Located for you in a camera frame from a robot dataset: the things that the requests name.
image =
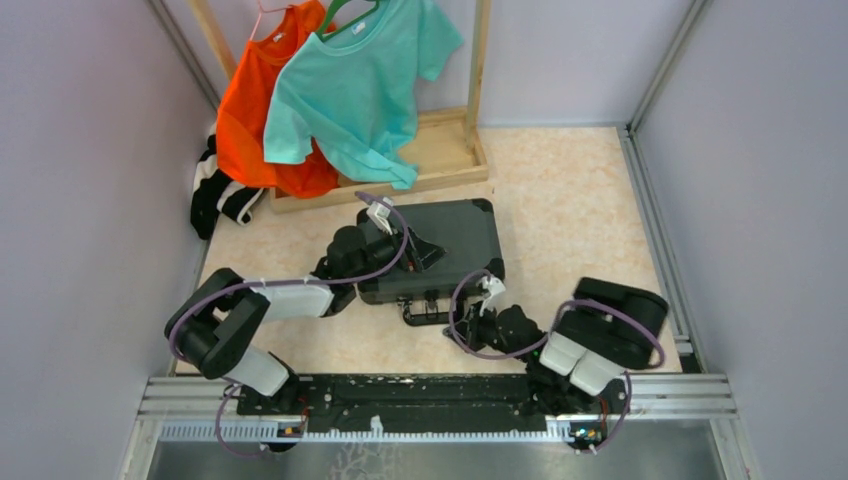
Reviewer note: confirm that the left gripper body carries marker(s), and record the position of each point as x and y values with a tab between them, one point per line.
385	252

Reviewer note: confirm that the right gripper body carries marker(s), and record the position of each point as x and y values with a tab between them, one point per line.
483	330

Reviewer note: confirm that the black poker set case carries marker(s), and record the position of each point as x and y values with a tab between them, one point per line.
449	240

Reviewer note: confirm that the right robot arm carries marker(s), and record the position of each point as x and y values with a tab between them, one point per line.
603	331

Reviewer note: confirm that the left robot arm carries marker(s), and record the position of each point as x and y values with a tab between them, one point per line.
214	329

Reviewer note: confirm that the wooden clothes rack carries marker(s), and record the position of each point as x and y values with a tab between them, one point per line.
447	147

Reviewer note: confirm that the teal t-shirt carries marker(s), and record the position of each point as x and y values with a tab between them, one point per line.
351	93

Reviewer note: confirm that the black white striped garment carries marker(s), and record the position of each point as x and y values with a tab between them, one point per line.
215	194

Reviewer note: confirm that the orange t-shirt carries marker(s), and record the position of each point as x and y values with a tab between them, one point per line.
243	111

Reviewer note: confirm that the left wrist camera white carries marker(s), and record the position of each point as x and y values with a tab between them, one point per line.
379	212

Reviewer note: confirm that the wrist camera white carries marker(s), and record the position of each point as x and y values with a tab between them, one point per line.
492	287
379	212

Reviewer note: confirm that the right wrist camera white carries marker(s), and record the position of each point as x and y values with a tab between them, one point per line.
492	287

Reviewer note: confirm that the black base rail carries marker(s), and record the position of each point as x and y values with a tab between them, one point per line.
422	404

